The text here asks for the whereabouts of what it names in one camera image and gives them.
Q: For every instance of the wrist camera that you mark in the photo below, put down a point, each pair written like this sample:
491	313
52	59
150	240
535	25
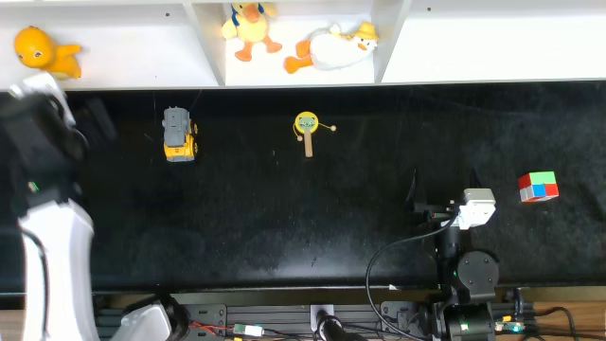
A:
45	85
477	208

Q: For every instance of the mounting rail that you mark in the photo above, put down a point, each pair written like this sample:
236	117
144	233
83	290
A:
284	318

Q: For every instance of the many-coloured puzzle cube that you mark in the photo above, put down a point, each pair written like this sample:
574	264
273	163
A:
539	185

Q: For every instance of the grey and yellow toy truck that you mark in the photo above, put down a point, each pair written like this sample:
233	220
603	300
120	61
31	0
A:
177	135

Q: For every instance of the white plush duck yellow hat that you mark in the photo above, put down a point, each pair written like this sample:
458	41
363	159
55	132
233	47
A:
336	49

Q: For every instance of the white shelf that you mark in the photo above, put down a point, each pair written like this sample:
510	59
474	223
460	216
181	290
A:
118	52

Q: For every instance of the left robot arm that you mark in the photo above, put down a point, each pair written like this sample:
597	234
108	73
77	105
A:
61	265

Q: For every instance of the yellow rubber duck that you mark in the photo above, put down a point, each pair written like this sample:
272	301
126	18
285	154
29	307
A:
40	52

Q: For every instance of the yellow wooden rattle drum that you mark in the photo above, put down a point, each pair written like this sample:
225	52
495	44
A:
306	124

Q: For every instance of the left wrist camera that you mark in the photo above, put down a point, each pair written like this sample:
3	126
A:
45	85

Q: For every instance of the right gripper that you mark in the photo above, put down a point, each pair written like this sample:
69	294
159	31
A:
433	213

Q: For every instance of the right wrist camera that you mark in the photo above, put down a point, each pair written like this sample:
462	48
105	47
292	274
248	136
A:
477	208

